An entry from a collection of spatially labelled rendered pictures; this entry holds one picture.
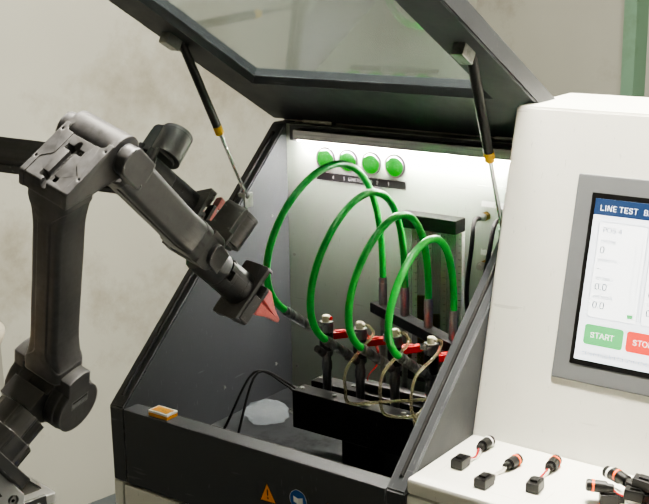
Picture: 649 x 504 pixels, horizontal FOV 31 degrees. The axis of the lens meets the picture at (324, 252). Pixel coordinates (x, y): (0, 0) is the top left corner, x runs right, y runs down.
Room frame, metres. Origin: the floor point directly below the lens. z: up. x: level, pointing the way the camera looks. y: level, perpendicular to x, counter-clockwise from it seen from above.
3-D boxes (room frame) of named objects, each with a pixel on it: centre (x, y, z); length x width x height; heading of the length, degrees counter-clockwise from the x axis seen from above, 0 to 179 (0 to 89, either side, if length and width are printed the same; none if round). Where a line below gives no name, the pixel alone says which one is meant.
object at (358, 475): (1.98, 0.14, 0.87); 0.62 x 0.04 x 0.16; 53
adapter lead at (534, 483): (1.74, -0.35, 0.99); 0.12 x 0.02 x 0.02; 150
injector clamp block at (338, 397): (2.10, -0.10, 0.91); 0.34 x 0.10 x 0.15; 53
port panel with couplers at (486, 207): (2.23, -0.35, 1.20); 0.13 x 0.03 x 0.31; 53
